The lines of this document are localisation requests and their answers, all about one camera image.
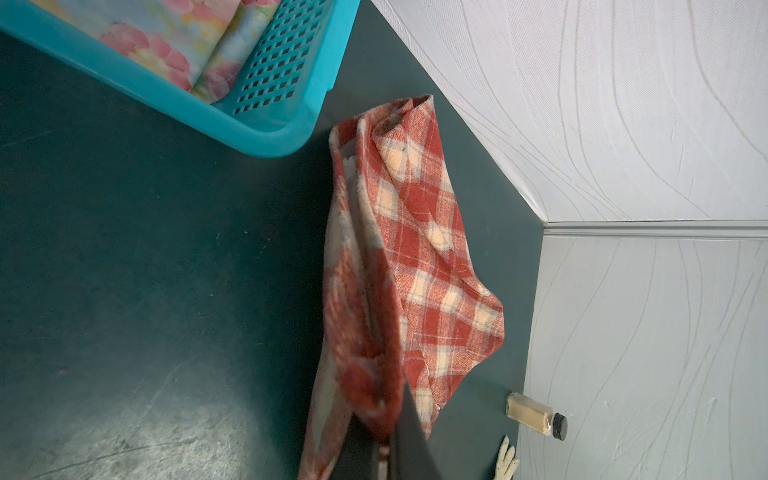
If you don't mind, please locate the floral yellow skirt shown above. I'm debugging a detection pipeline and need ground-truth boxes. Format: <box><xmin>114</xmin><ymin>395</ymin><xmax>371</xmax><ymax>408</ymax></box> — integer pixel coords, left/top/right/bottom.
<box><xmin>35</xmin><ymin>0</ymin><xmax>280</xmax><ymax>104</ymax></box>

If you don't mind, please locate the red plaid skirt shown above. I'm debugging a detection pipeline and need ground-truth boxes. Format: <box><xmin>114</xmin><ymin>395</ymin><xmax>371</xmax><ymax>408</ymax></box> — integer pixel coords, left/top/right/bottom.
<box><xmin>298</xmin><ymin>95</ymin><xmax>504</xmax><ymax>479</ymax></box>

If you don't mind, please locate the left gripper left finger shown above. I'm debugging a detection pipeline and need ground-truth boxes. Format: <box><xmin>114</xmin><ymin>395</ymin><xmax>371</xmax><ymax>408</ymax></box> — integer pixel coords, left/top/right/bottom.
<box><xmin>329</xmin><ymin>415</ymin><xmax>379</xmax><ymax>480</ymax></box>

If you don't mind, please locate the beige work glove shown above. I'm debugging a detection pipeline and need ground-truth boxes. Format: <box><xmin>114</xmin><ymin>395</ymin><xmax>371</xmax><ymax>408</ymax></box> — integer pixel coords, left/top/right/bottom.
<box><xmin>493</xmin><ymin>436</ymin><xmax>520</xmax><ymax>480</ymax></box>

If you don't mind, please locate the small jar black lid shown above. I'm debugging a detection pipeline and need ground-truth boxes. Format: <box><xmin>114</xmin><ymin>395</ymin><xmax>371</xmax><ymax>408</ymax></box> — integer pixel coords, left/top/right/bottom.
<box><xmin>505</xmin><ymin>392</ymin><xmax>568</xmax><ymax>441</ymax></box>

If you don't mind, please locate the teal plastic basket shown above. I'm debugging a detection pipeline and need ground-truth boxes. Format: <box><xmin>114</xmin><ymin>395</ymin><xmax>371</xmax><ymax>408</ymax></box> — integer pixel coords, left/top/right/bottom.
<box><xmin>1</xmin><ymin>1</ymin><xmax>359</xmax><ymax>158</ymax></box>

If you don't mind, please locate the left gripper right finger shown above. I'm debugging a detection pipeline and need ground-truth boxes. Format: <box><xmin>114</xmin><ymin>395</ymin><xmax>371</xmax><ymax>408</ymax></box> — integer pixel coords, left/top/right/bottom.
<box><xmin>388</xmin><ymin>384</ymin><xmax>442</xmax><ymax>480</ymax></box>

